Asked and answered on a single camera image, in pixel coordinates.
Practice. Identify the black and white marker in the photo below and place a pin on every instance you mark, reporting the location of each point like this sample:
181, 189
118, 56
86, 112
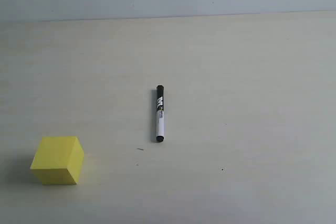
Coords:
160, 113

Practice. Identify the yellow cube block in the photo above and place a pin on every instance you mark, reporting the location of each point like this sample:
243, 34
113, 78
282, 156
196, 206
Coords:
58, 160

